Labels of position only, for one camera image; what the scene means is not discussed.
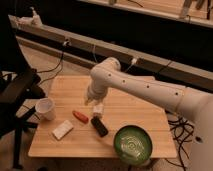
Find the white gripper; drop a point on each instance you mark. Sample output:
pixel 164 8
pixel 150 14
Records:
pixel 95 94

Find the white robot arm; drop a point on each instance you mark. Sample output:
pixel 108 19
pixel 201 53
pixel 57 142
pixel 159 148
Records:
pixel 192 104

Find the green ceramic bowl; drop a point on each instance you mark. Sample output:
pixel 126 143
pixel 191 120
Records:
pixel 133 145

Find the black rectangular block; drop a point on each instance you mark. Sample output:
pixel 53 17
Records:
pixel 99 126

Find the white rectangular sponge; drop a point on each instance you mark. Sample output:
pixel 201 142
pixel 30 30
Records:
pixel 61 130

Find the white cup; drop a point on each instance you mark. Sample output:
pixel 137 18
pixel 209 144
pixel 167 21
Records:
pixel 46 108

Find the black chair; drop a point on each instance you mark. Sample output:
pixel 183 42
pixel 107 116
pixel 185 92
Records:
pixel 18 82

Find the grey metal rail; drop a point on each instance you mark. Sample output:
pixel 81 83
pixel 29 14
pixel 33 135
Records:
pixel 187 75

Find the white object on rail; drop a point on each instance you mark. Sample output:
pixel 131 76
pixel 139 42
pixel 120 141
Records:
pixel 35 19

